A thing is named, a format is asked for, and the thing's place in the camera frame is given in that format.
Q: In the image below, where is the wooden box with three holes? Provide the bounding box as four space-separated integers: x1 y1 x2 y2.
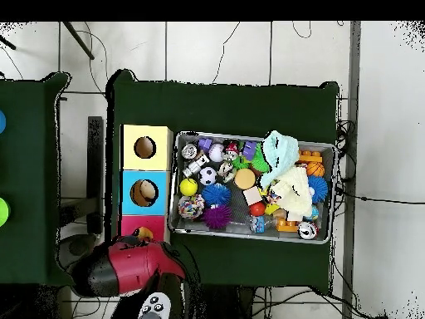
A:
119 124 174 247

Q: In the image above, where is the mint green knitted cloth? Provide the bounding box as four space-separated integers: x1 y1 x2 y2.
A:
258 130 300 192

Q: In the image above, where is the green disc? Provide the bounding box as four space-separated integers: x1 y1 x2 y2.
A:
0 197 11 227

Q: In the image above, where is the tan wooden block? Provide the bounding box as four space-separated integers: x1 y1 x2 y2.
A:
242 186 264 207

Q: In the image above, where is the brown plush teddy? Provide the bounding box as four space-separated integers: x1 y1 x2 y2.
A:
132 226 155 242

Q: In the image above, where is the yellow smiley ball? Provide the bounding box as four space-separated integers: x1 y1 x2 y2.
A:
178 177 199 197

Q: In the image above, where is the black cable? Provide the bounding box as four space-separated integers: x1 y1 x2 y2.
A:
335 189 425 206

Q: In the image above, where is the purple spiky toy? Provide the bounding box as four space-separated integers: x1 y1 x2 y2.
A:
202 204 233 230

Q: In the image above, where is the silver topped dark can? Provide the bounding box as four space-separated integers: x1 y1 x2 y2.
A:
297 222 319 240

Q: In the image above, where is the small blue spiky ball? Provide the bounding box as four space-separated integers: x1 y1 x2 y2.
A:
202 182 233 208

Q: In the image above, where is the colourful knotted rope ball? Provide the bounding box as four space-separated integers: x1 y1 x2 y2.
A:
177 194 206 221

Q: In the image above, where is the orange toy basketball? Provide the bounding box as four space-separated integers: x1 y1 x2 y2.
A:
305 162 326 178

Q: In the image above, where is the small soccer ball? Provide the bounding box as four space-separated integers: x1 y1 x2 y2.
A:
198 166 219 187

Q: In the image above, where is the dark green table cloth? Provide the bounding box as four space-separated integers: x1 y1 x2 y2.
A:
105 69 341 293

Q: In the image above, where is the cream knitted cloth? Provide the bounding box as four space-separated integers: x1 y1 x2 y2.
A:
268 165 313 217

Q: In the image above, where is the green side table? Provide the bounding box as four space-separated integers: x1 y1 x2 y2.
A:
0 71 77 287

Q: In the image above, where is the shallow clear mesh bin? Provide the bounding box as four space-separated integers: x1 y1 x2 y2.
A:
169 131 336 245

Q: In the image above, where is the tan round wooden disc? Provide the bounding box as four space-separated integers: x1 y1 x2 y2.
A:
233 168 256 190

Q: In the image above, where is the black tripod leg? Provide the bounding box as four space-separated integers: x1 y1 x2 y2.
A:
62 22 95 61

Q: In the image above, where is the large blue toy brick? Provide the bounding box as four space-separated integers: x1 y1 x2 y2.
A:
242 139 260 162

